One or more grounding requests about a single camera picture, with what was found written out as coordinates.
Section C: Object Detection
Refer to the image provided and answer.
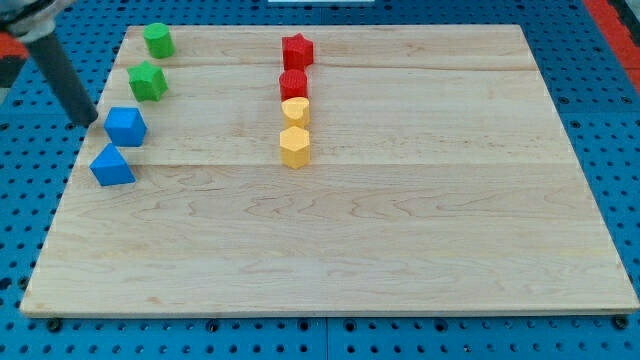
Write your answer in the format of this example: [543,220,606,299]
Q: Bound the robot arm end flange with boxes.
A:
[1,0,76,44]

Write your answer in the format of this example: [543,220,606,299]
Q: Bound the wooden board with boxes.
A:
[20,25,639,318]

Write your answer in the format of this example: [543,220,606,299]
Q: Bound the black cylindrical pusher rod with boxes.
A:
[26,32,98,126]

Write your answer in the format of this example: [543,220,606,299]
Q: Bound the red tape strip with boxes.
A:
[583,0,639,90]

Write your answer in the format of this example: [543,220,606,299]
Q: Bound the red star block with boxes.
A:
[281,33,314,70]

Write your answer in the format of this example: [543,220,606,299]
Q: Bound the green star block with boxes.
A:
[127,61,168,102]

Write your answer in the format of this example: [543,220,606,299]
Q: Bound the yellow hexagon block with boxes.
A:
[279,126,311,169]

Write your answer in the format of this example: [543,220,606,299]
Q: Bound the yellow heart block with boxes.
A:
[281,97,311,129]

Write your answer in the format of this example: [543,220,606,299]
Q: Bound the red cylinder block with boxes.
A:
[279,69,308,101]

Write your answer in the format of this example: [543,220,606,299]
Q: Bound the green cylinder block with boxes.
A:
[143,22,175,59]

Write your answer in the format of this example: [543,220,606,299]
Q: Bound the blue cube block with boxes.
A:
[104,107,147,147]

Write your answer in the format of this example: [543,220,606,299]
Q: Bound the blue triangular block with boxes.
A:
[90,143,136,186]

